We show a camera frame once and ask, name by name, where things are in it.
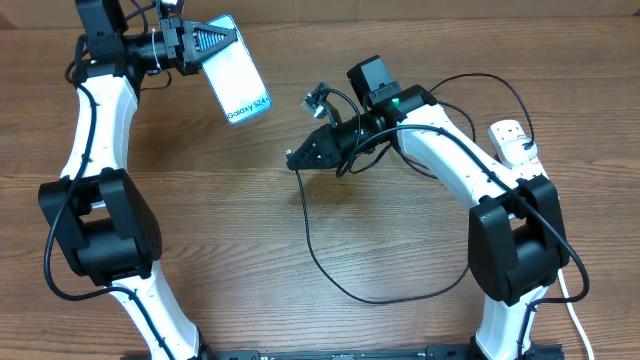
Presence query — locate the white charger adapter plug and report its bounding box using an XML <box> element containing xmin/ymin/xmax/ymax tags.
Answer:
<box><xmin>500</xmin><ymin>138</ymin><xmax>538</xmax><ymax>168</ymax></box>

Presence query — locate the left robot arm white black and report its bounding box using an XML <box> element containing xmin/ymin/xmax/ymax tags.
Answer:
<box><xmin>38</xmin><ymin>0</ymin><xmax>240</xmax><ymax>359</ymax></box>

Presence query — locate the blue Samsung Galaxy smartphone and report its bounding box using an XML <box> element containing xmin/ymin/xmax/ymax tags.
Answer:
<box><xmin>203</xmin><ymin>15</ymin><xmax>272</xmax><ymax>125</ymax></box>

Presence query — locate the black USB charging cable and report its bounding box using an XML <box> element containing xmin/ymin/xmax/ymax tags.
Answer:
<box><xmin>284</xmin><ymin>72</ymin><xmax>537</xmax><ymax>306</ymax></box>

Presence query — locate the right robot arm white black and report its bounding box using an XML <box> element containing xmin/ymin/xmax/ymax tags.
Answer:
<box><xmin>287</xmin><ymin>56</ymin><xmax>571</xmax><ymax>359</ymax></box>

